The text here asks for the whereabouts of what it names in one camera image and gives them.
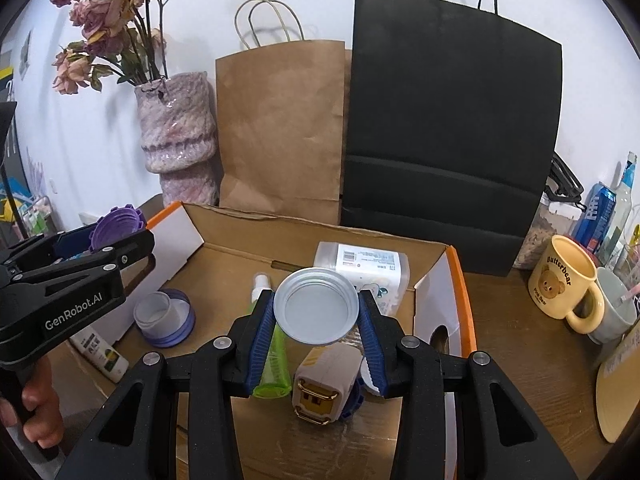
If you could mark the dried pink flowers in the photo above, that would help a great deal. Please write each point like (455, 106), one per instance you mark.
(95, 10)

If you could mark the white ribbed jar lid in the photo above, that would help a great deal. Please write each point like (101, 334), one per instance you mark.
(366, 379)
(315, 307)

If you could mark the beige cube toy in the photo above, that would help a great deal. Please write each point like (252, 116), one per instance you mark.
(325, 375)

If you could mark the green spray bottle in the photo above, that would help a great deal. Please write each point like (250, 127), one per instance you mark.
(272, 365)

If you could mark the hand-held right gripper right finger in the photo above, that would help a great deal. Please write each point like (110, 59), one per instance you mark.
(372, 345)

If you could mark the pale grey cup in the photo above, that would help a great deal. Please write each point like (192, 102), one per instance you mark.
(615, 310)

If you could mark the black paper bag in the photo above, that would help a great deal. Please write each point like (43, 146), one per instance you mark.
(440, 110)

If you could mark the lavender jar lid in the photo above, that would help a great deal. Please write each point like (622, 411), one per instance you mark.
(155, 315)

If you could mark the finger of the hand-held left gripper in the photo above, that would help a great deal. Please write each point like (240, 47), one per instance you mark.
(70, 246)
(115, 255)

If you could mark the wall poster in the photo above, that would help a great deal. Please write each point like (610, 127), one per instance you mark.
(25, 55)

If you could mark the rack of colourful toys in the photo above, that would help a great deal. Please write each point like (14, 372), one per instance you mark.
(35, 215)

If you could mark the clear food container black lid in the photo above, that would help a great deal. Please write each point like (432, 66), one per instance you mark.
(537, 240)

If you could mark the pink textured vase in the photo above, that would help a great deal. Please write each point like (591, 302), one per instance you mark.
(175, 125)

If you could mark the red cardboard box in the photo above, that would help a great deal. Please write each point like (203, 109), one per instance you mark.
(225, 260)

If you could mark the person's left hand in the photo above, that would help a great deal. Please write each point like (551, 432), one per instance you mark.
(42, 410)

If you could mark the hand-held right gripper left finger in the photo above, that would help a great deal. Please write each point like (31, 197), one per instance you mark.
(260, 340)

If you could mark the translucent plastic container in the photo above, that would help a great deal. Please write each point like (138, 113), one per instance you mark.
(370, 265)

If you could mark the white spray bottle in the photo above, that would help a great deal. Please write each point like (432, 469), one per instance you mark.
(100, 355)

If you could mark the purple notched jar lid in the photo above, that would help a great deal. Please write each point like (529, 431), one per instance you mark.
(115, 225)

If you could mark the yellow bear mug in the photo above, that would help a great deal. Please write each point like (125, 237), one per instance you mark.
(555, 280)

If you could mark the blue drink can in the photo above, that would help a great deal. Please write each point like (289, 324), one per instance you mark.
(595, 215)

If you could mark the brown paper bag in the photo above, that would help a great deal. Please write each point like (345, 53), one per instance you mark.
(280, 135)

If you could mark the clear drink bottle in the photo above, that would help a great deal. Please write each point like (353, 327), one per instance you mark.
(622, 205)

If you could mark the yellow thermos jug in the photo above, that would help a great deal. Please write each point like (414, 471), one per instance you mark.
(620, 390)

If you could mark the blue notched jar lid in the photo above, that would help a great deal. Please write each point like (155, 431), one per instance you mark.
(352, 402)

